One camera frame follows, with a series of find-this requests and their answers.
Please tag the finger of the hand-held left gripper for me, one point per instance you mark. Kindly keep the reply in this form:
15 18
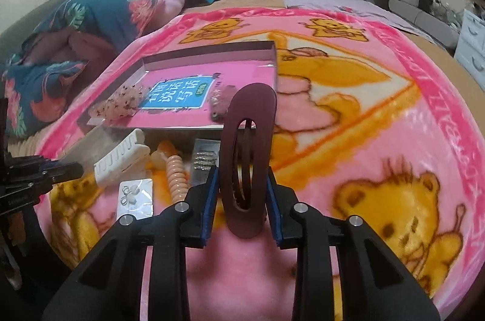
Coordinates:
60 173
26 162

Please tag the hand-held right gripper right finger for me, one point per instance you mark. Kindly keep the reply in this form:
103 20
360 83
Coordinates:
273 209

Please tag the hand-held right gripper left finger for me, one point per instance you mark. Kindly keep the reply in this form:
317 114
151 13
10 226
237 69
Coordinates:
210 209

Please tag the clear box of rhinestone clips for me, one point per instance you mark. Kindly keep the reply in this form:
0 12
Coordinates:
202 158

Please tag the white claw hair clip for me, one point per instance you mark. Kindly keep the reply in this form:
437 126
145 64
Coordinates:
121 158

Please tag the earring card packet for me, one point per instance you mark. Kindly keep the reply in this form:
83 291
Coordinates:
133 200

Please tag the maroon oval hair clip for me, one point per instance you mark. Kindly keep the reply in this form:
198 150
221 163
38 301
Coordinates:
257 105

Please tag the shallow pink tray box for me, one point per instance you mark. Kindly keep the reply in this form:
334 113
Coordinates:
227 68

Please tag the pink beaded hair accessory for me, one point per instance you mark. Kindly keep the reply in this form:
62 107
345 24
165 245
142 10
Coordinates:
121 103

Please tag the pink bear printed blanket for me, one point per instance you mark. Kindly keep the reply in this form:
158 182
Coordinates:
379 139

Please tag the blue floral quilt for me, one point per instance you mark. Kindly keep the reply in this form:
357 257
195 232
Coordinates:
102 13

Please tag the light purple sheet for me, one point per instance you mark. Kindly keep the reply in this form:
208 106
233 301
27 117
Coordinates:
341 4

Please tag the white drawer cabinet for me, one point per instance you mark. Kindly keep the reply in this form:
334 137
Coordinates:
470 44

